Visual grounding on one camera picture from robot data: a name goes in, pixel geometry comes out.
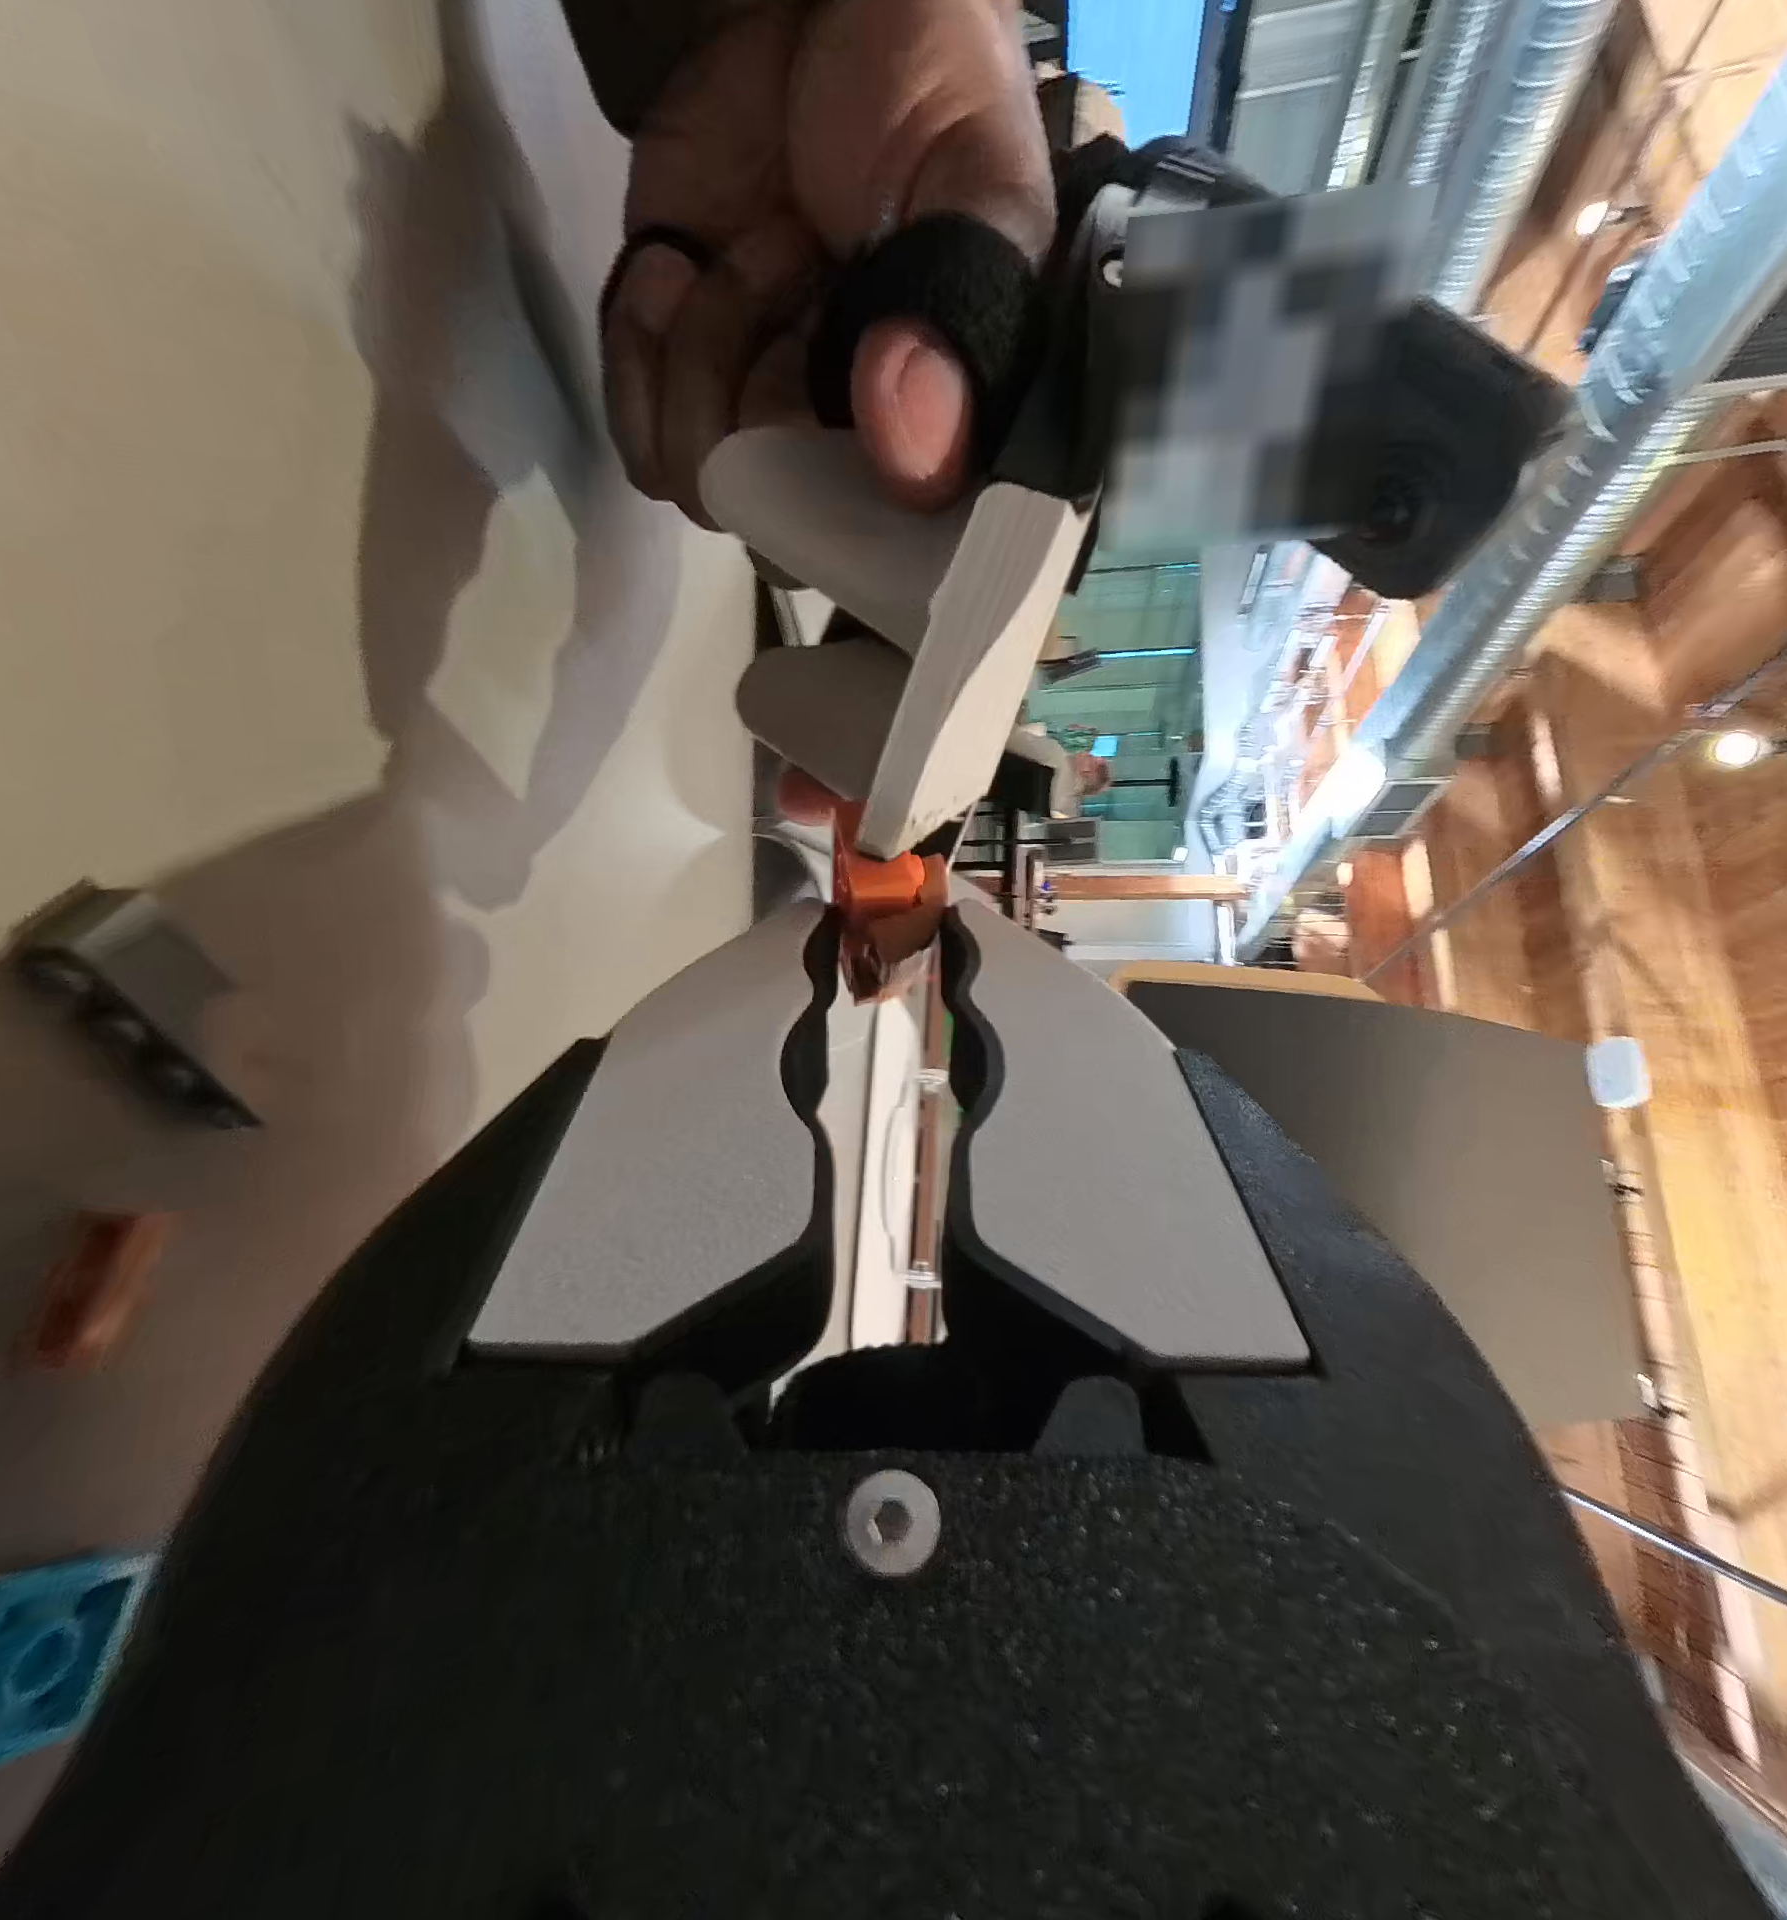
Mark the person's left hand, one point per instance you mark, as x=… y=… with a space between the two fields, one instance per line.
x=895 y=119

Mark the small brown plate brick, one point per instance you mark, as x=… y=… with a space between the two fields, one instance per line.
x=91 y=1290

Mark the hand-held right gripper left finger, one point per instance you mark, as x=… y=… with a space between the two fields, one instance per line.
x=653 y=1200

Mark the teal square plate brick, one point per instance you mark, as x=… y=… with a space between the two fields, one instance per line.
x=23 y=1666

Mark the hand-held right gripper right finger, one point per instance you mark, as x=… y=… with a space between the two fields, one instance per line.
x=1118 y=1200

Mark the grey partition panel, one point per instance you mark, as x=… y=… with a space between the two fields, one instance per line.
x=1374 y=1200

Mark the orange eight-stud brick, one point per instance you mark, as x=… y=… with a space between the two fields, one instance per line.
x=895 y=886

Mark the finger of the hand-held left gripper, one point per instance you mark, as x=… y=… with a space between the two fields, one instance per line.
x=968 y=644

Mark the white ceiling device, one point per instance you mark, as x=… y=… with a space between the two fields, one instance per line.
x=1617 y=1073

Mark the silver ceiling duct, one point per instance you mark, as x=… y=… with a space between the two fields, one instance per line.
x=1657 y=301

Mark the grey four-stud brick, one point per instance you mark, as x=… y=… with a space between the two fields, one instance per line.
x=129 y=976

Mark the person's left forearm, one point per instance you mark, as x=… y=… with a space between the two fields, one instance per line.
x=638 y=51

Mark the brown curved slope brick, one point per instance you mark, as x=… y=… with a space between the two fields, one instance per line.
x=881 y=959

